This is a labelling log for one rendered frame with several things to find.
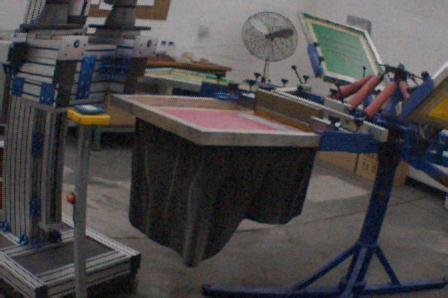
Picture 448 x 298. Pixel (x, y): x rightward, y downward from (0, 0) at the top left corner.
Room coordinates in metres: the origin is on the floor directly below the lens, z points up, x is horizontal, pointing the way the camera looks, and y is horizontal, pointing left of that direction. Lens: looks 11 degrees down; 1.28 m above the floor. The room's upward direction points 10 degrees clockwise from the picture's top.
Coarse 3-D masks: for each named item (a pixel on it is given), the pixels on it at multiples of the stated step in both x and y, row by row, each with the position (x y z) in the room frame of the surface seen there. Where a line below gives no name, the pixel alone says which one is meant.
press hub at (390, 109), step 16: (400, 64) 2.78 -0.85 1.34; (400, 96) 2.75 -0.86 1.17; (384, 112) 2.77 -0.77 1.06; (384, 160) 2.73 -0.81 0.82; (400, 160) 2.71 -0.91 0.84; (384, 176) 2.73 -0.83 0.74; (384, 192) 2.73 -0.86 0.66; (368, 208) 2.78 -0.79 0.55; (384, 208) 2.74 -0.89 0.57; (368, 224) 2.74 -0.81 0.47; (368, 240) 2.73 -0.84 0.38; (368, 256) 2.73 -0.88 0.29; (352, 288) 2.70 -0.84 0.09
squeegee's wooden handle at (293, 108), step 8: (256, 96) 2.36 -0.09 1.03; (264, 96) 2.32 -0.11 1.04; (272, 96) 2.29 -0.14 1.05; (280, 96) 2.26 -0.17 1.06; (256, 104) 2.35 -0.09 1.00; (264, 104) 2.32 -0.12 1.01; (272, 104) 2.28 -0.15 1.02; (280, 104) 2.25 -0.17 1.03; (288, 104) 2.22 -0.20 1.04; (296, 104) 2.19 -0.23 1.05; (304, 104) 2.16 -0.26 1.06; (280, 112) 2.25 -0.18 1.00; (288, 112) 2.22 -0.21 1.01; (296, 112) 2.18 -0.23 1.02; (304, 112) 2.15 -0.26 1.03; (312, 112) 2.12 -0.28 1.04; (320, 112) 2.10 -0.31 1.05; (304, 120) 2.15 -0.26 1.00
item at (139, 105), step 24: (120, 96) 2.06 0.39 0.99; (144, 96) 2.14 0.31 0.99; (168, 96) 2.23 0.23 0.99; (144, 120) 1.86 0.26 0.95; (168, 120) 1.76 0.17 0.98; (216, 144) 1.67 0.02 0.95; (240, 144) 1.72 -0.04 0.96; (264, 144) 1.78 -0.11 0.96; (288, 144) 1.85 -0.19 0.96; (312, 144) 1.92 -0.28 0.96
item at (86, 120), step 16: (80, 112) 1.82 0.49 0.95; (80, 128) 1.83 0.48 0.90; (80, 144) 1.82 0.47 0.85; (80, 160) 1.81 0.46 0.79; (80, 176) 1.81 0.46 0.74; (80, 192) 1.82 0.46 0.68; (80, 208) 1.82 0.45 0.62; (80, 224) 1.82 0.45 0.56; (80, 240) 1.82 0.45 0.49; (80, 256) 1.82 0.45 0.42; (80, 272) 1.82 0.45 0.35; (80, 288) 1.81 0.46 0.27
